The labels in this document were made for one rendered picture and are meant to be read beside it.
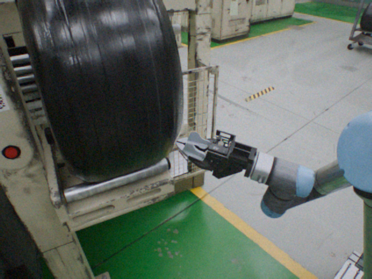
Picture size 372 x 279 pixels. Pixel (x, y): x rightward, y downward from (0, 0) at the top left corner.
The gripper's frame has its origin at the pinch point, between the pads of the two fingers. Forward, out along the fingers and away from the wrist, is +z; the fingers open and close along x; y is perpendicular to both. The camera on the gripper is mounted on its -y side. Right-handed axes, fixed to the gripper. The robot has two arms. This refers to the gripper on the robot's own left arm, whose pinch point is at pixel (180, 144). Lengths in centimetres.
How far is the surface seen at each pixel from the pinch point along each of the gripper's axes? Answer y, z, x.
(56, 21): 35.9, 22.2, 4.6
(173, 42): 26.0, 4.7, -8.9
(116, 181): -11.9, 16.0, 12.4
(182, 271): -104, -7, 18
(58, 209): -7.3, 24.9, 28.0
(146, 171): -13.6, 9.6, 5.2
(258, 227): -116, -42, -26
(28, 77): -5, 66, -9
